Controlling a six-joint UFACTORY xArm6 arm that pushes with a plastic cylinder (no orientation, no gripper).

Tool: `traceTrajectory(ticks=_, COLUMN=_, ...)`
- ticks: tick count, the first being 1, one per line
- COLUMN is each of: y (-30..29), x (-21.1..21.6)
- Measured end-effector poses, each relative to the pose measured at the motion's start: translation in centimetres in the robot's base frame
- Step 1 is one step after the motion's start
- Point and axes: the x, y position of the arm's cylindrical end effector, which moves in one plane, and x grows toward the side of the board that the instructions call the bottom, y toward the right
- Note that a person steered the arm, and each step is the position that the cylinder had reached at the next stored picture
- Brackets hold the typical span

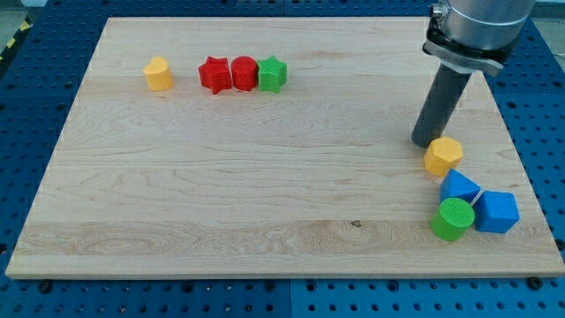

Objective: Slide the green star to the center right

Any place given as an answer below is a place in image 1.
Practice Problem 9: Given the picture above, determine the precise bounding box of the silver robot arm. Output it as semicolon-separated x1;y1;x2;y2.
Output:
423;0;535;76

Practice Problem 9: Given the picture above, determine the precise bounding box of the green star block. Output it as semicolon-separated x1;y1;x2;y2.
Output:
257;56;287;93

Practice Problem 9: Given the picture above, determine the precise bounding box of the red star block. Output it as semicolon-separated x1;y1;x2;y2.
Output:
198;57;232;95

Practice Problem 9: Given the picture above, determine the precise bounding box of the wooden board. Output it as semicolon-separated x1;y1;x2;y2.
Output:
6;18;564;280

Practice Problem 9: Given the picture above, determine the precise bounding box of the red cylinder block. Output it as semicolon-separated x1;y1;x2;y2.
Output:
231;56;259;91

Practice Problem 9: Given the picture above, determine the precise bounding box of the yellow heart block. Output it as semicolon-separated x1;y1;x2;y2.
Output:
143;56;174;91

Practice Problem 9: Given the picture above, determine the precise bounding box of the yellow hexagon block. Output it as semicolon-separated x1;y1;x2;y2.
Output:
424;137;464;177

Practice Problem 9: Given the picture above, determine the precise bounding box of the blue triangle block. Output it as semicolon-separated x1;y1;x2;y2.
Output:
439;169;481;203

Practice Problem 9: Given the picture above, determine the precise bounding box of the green cylinder block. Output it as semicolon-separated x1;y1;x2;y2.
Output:
430;198;475;242

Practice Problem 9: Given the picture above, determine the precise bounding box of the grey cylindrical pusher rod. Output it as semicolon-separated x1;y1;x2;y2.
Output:
411;64;471;148

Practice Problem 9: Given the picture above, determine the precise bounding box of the blue cube block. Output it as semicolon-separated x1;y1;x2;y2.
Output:
473;191;520;234

